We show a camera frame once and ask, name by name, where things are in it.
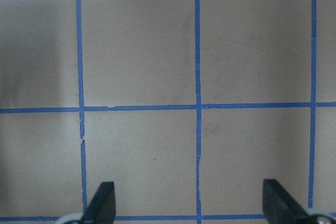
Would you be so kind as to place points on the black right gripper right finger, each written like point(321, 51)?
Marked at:
point(279, 207)

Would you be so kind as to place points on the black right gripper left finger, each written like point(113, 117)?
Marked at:
point(102, 208)

